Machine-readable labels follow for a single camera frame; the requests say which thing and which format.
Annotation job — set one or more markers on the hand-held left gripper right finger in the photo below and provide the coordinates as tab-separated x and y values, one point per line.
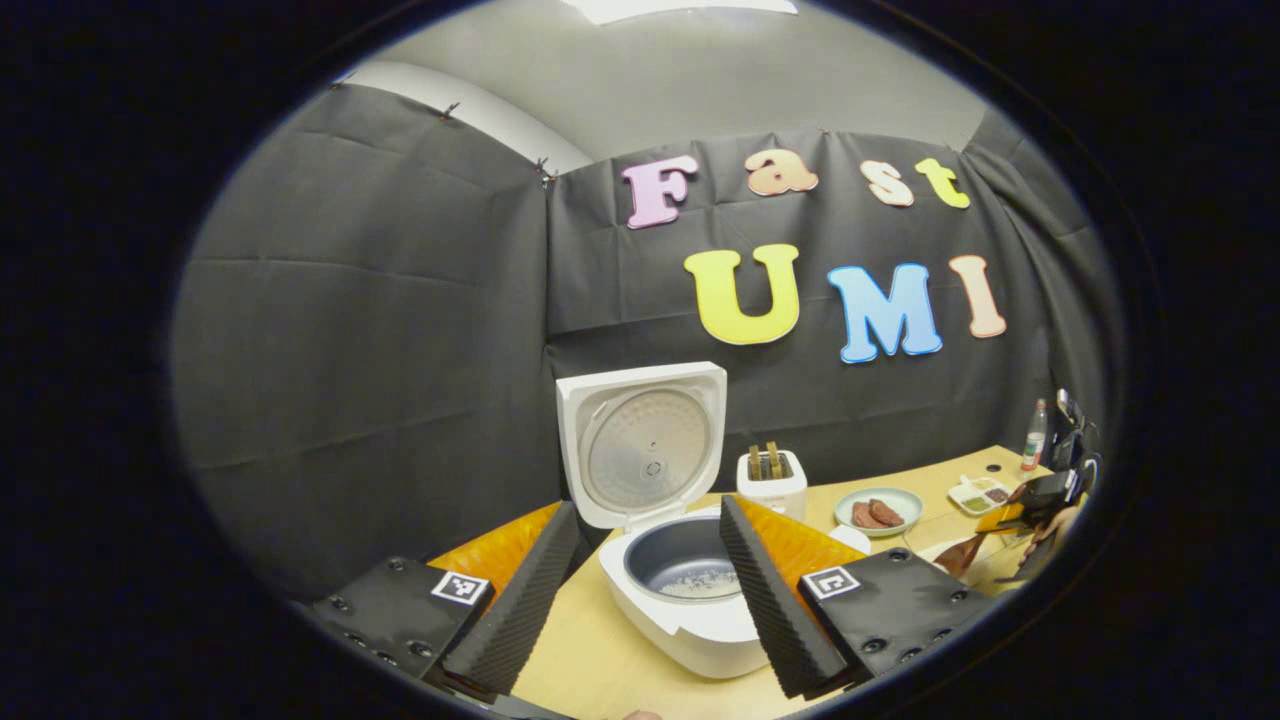
775	620

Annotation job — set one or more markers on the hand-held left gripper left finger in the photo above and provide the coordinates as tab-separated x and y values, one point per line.
520	620

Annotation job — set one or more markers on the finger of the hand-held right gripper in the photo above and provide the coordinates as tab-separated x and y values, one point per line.
1035	562
1045	490

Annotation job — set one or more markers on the white rice grains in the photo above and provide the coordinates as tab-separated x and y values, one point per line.
700	583

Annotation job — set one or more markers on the white rice cooker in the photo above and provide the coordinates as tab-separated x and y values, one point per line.
645	455

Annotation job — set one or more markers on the clear plastic bottle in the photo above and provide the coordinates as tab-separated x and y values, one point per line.
1034	440

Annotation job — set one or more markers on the white divided bean dish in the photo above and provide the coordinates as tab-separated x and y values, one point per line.
975	497

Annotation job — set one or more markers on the white toaster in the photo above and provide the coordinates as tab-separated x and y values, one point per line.
772	495

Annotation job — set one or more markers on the brown meat piece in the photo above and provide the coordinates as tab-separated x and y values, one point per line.
864	516
890	512

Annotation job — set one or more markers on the pale green plate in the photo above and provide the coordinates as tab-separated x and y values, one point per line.
845	500

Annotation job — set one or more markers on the brown bread slice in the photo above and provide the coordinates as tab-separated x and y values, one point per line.
755	462
774	460

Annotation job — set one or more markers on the black backdrop cloth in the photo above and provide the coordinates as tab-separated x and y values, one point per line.
350	350

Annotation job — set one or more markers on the ceiling light panel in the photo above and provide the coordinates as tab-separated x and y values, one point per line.
680	8

